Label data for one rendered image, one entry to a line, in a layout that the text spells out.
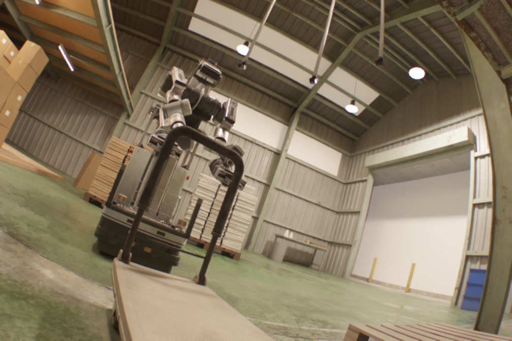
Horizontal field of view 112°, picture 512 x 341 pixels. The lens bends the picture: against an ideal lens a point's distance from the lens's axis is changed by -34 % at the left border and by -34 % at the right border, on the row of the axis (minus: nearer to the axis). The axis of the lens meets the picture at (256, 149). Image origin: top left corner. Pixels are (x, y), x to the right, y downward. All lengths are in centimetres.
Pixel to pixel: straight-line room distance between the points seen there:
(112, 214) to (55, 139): 804
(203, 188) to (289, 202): 554
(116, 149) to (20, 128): 666
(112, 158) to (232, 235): 229
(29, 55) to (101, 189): 250
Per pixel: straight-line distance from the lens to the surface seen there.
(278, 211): 929
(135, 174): 218
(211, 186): 435
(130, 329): 54
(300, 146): 993
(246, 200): 444
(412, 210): 1018
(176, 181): 223
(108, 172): 419
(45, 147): 969
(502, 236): 316
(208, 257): 107
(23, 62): 475
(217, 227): 105
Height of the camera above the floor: 45
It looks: 18 degrees up
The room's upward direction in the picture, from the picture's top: 20 degrees clockwise
